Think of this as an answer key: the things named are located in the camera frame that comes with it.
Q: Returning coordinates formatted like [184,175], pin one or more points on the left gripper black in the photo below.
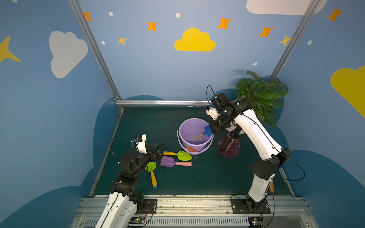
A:
[155,151]

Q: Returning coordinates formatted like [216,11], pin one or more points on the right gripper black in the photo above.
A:
[216,125]

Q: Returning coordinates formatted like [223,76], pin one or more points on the purple shovel pink handle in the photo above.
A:
[170,162]

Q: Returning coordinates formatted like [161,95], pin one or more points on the green trowel yellow handle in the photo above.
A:
[181,155]

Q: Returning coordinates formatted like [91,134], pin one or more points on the green round shovel yellow handle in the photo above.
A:
[151,166]

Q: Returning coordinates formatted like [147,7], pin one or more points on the blue shovel wooden handle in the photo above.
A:
[207,131]

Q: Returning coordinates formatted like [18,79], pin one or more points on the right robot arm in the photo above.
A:
[272,155]

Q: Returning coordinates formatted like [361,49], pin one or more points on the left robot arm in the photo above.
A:
[124,201]

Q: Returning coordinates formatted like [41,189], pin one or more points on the white ribbed plant pot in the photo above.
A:
[242,118]

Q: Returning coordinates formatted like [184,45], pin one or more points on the purple plastic bucket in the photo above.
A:
[187,133]

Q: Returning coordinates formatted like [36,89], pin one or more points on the green artificial plant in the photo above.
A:
[263,96]

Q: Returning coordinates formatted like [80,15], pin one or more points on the left controller board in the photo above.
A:
[137,221]

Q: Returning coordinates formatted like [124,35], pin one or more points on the controller board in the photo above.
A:
[137,221]
[255,222]

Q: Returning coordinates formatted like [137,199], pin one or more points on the right controller board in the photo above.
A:
[255,222]

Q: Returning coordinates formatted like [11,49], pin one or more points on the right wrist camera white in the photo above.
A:
[212,112]

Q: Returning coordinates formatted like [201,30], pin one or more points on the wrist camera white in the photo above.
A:
[212,112]
[139,143]

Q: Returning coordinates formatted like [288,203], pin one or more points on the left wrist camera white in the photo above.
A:
[139,143]

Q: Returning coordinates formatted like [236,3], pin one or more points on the aluminium back rail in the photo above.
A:
[162,102]

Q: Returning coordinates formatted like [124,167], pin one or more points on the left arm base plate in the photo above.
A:
[148,205]

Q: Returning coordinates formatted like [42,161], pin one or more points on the aluminium rail frame front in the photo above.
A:
[218,211]

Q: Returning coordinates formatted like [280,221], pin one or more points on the green rake wooden handle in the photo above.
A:
[271,187]

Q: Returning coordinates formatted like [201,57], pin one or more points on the right aluminium post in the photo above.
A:
[298,32]

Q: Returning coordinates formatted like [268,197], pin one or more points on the aluminium post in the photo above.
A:
[78,12]
[298,32]

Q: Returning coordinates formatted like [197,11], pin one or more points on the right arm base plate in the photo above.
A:
[242,206]

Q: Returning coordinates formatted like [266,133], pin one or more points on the left aluminium post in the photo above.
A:
[78,12]

